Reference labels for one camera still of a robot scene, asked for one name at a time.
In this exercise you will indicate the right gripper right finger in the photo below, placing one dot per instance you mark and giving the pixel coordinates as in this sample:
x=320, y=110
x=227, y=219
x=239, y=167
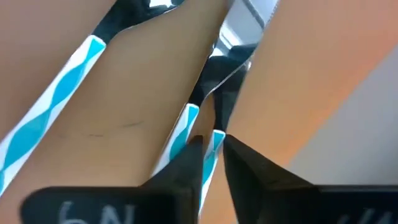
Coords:
x=255, y=186

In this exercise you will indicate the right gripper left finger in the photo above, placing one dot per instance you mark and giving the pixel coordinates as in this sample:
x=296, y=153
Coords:
x=183, y=174

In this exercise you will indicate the orange plastic bin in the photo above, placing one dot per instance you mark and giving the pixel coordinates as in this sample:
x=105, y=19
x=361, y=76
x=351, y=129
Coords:
x=140, y=93

